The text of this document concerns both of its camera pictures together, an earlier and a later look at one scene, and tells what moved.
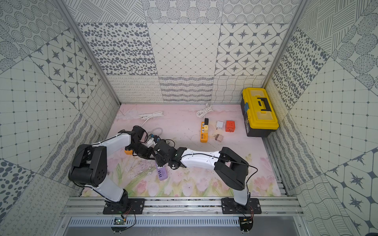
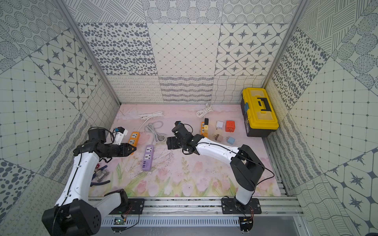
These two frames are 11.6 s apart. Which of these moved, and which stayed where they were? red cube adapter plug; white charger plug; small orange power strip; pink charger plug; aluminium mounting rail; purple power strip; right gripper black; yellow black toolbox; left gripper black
Moved: right gripper black; purple power strip; left gripper black
Stayed: pink charger plug; small orange power strip; yellow black toolbox; red cube adapter plug; white charger plug; aluminium mounting rail
